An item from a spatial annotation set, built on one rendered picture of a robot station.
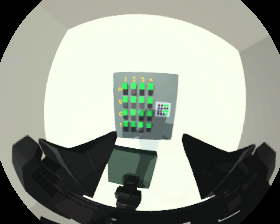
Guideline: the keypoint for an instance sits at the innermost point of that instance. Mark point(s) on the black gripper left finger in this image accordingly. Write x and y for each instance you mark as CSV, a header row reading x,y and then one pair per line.
x,y
84,163

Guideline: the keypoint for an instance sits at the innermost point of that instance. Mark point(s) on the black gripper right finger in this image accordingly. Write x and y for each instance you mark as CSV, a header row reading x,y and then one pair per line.
x,y
210,165

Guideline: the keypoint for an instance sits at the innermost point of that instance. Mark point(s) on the grey switch panel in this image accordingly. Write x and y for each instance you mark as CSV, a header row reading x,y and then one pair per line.
x,y
144,104

